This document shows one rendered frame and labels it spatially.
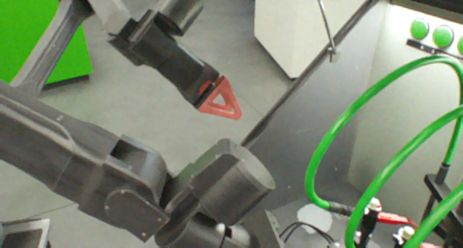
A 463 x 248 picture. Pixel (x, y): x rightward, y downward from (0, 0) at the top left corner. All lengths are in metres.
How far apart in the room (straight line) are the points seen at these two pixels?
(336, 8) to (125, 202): 3.42
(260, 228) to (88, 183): 0.20
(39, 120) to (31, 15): 3.35
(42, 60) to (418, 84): 0.87
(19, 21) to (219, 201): 3.43
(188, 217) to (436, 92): 0.75
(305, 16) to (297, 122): 2.60
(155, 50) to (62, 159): 0.26
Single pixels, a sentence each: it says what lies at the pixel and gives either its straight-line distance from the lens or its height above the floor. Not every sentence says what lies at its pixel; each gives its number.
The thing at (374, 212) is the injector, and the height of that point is 1.12.
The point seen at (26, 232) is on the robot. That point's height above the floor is 1.04.
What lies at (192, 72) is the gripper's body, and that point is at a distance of 0.57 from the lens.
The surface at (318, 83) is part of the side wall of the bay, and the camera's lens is 0.98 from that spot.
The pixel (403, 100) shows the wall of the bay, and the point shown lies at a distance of 1.05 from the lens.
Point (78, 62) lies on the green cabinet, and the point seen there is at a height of 0.22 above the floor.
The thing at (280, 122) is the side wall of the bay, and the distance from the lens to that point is 0.97.
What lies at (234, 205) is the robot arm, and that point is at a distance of 0.36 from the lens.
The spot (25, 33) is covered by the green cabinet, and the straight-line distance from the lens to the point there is 3.73.
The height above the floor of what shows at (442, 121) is 1.37.
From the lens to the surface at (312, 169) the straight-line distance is 0.60.
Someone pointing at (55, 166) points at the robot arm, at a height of 1.45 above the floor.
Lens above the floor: 1.66
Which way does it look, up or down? 31 degrees down
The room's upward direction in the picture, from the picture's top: straight up
